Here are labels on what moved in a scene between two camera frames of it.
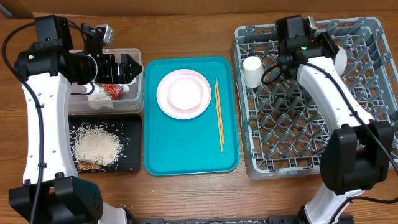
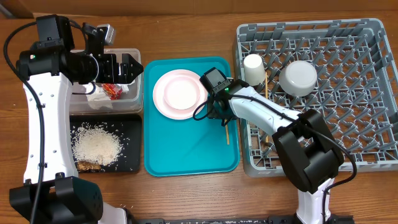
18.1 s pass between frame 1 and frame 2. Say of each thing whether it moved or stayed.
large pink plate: stayed
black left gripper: stayed
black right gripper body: moved
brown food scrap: stayed
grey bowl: moved
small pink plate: stayed
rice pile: stayed
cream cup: stayed
